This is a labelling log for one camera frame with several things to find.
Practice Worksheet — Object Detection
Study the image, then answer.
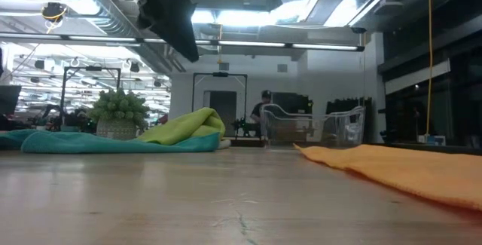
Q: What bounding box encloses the blue white box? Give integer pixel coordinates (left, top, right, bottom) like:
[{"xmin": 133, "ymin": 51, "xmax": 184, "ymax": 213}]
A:
[{"xmin": 417, "ymin": 134, "xmax": 447, "ymax": 147}]

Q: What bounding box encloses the teal microfiber towel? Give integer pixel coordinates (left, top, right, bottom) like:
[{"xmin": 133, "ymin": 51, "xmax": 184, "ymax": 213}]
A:
[{"xmin": 0, "ymin": 129, "xmax": 222, "ymax": 155}]

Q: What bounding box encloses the green artificial potted plant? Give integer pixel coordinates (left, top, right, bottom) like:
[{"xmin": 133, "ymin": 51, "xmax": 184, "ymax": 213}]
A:
[{"xmin": 87, "ymin": 87, "xmax": 151, "ymax": 141}]

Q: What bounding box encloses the black background rig frame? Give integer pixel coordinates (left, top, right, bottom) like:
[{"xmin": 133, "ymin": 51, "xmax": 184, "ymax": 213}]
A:
[
  {"xmin": 191, "ymin": 71, "xmax": 249, "ymax": 139},
  {"xmin": 59, "ymin": 66, "xmax": 122, "ymax": 125}
]

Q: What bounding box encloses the black aluminium table frame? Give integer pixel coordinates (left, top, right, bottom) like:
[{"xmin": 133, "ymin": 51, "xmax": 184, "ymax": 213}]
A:
[{"xmin": 225, "ymin": 136, "xmax": 482, "ymax": 156}]

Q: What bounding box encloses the lime green microfiber towel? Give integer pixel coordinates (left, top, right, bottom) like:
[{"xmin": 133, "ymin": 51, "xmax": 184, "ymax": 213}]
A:
[{"xmin": 136, "ymin": 106, "xmax": 227, "ymax": 146}]

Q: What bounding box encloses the black yellow cord reel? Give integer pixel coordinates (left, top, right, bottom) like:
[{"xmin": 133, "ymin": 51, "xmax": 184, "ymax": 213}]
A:
[{"xmin": 40, "ymin": 2, "xmax": 69, "ymax": 23}]

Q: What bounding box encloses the clear plastic bin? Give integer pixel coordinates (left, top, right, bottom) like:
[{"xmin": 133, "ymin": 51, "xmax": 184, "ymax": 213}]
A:
[{"xmin": 258, "ymin": 103, "xmax": 367, "ymax": 149}]

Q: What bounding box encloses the black background monitor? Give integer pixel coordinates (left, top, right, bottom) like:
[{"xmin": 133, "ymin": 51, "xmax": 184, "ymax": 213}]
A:
[{"xmin": 0, "ymin": 84, "xmax": 23, "ymax": 116}]

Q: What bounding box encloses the long ceiling light bar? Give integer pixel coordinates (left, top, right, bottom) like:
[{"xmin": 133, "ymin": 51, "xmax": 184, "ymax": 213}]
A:
[{"xmin": 0, "ymin": 32, "xmax": 365, "ymax": 53}]

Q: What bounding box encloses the yellow hanging cord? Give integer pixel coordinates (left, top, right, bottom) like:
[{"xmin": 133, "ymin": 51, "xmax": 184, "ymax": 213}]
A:
[{"xmin": 425, "ymin": 0, "xmax": 434, "ymax": 136}]

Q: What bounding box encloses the orange microfiber towel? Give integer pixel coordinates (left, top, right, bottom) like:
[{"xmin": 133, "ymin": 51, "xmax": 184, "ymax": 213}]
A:
[{"xmin": 292, "ymin": 142, "xmax": 482, "ymax": 213}]

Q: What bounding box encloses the silver ventilation duct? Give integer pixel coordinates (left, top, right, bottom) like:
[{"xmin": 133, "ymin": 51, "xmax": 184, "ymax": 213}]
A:
[{"xmin": 32, "ymin": 0, "xmax": 185, "ymax": 73}]

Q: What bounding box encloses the person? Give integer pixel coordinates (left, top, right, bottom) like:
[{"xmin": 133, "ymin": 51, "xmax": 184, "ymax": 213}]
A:
[{"xmin": 249, "ymin": 89, "xmax": 273, "ymax": 137}]

